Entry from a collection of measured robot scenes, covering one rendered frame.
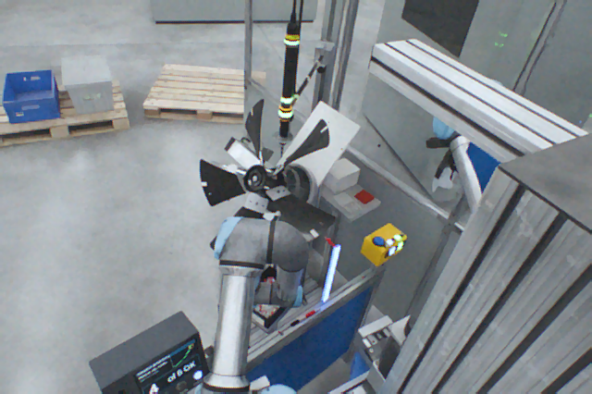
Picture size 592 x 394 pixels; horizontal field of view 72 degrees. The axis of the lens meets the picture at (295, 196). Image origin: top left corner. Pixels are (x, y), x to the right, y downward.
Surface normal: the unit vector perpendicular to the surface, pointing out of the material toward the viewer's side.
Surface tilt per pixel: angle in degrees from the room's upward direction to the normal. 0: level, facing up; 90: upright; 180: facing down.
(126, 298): 0
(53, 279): 0
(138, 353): 15
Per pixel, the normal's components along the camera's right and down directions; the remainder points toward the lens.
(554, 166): 0.09, -0.75
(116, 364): -0.07, -0.87
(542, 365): -0.87, 0.26
